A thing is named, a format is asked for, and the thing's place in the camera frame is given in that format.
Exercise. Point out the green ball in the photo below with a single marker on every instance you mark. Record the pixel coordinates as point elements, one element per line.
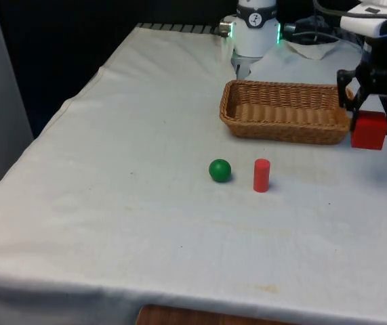
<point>219,171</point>

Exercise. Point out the red cube block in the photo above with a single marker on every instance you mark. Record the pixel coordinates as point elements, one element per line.
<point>369,132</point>

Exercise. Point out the brown wicker basket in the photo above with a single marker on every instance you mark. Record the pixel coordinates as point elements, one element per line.
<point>281,125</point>

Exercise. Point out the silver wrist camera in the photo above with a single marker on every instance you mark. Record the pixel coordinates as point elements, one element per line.
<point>362,22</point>

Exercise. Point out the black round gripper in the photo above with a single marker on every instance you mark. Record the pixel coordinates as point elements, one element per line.
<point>383,57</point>

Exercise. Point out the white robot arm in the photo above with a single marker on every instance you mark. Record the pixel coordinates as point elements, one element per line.
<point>254,37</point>

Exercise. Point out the red cylinder block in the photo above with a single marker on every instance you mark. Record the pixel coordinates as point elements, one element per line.
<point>261,176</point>

